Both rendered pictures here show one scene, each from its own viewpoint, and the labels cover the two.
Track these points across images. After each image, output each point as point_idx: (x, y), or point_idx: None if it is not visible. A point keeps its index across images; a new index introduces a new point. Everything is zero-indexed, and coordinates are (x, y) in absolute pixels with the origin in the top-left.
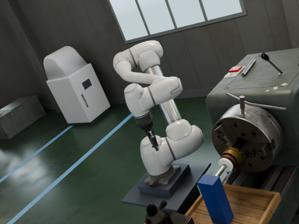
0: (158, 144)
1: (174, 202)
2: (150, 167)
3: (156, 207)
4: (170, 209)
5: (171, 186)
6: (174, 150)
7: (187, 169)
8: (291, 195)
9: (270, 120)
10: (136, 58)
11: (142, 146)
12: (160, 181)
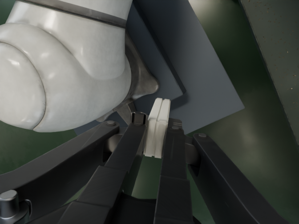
0: (67, 60)
1: (210, 95)
2: (104, 114)
3: (187, 133)
4: (224, 117)
5: (171, 80)
6: (116, 6)
7: (135, 3)
8: None
9: None
10: None
11: (27, 127)
12: (139, 94)
